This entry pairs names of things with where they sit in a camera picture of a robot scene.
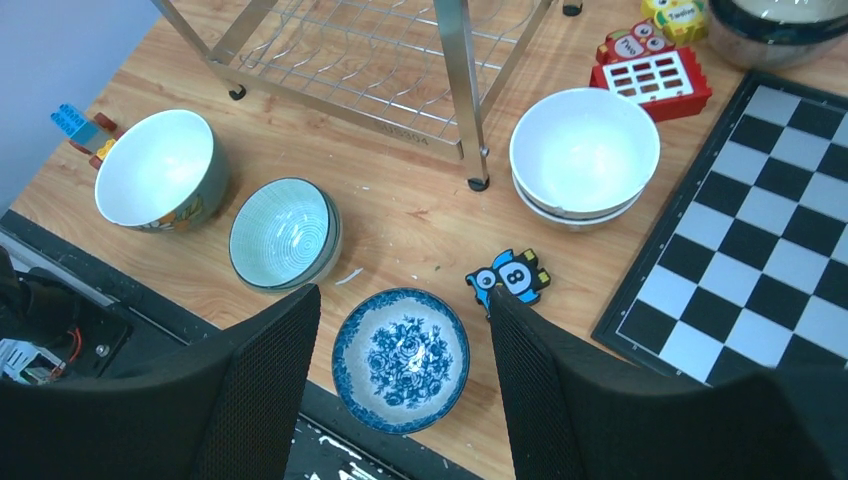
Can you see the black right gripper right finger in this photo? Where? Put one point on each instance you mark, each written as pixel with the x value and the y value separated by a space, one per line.
pixel 574 411

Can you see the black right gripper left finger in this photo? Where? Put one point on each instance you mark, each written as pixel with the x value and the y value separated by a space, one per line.
pixel 224 407

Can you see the white blue floral bowl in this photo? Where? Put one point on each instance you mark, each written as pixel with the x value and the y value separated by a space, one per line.
pixel 400 360

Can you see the small celadon cup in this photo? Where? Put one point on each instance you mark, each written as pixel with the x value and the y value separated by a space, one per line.
pixel 287 233

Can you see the cream bowl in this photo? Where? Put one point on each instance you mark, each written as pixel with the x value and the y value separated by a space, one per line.
pixel 583 152

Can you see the steel two-tier dish rack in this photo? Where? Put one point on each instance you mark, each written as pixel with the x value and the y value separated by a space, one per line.
pixel 423 72

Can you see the dark blue floral bowl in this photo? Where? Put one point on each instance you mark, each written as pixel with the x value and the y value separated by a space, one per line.
pixel 790 22

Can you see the pink brown bowl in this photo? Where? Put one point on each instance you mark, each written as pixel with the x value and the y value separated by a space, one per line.
pixel 749 54

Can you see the blue owl toy block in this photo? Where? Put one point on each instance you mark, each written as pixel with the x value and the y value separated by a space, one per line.
pixel 519 273

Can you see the black white checkerboard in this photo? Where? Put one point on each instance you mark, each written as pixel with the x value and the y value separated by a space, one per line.
pixel 747 266

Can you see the blue orange toy car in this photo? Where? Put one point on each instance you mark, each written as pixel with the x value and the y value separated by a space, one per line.
pixel 93 136

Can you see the red calculator toy block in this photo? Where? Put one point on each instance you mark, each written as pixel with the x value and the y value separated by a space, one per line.
pixel 668 85

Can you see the red owl toy block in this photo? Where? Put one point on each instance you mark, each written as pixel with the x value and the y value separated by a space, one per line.
pixel 640 40

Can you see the yellow owl toy block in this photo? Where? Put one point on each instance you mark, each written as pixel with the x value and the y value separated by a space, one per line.
pixel 681 21

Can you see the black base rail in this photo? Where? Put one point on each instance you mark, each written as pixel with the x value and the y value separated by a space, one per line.
pixel 124 323

